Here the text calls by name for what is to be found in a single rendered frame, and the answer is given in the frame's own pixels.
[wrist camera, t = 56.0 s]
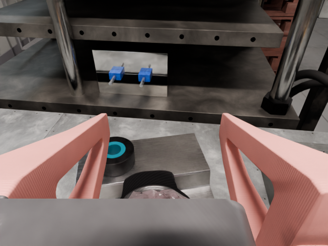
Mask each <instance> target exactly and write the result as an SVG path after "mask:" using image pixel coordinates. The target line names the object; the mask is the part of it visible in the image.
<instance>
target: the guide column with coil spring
mask: <svg viewBox="0 0 328 246"><path fill-rule="evenodd" d="M46 2H47V6H48V10H49V13H50V17H51V21H52V24H53V28H54V32H55V36H56V39H57V43H58V47H59V51H60V54H61V59H62V63H63V66H64V70H65V73H66V77H67V81H68V85H69V88H70V92H71V95H72V96H75V97H77V96H81V95H83V94H85V88H84V84H83V80H82V74H81V69H80V65H79V61H78V56H77V52H76V48H75V43H74V39H73V34H72V30H71V25H70V21H69V16H68V12H67V8H66V3H65V0H46Z"/></svg>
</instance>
